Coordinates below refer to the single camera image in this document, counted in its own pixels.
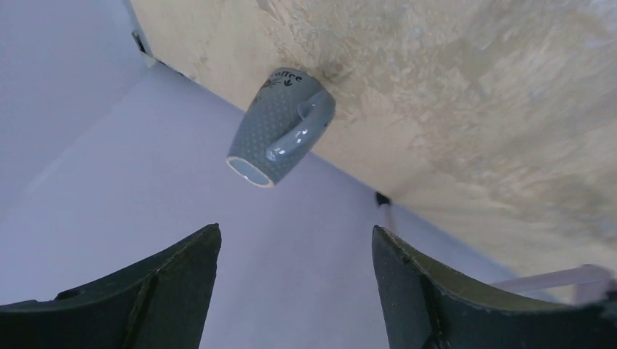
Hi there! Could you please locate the grey dotted coffee mug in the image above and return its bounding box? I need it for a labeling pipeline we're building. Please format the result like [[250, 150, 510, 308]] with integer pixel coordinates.
[[226, 67, 336, 188]]

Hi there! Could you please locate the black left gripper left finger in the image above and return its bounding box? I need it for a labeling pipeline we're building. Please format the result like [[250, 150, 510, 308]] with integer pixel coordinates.
[[1, 224, 221, 348]]

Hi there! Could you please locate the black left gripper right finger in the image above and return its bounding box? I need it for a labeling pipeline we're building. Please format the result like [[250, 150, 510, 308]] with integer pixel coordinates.
[[372, 226, 616, 348]]

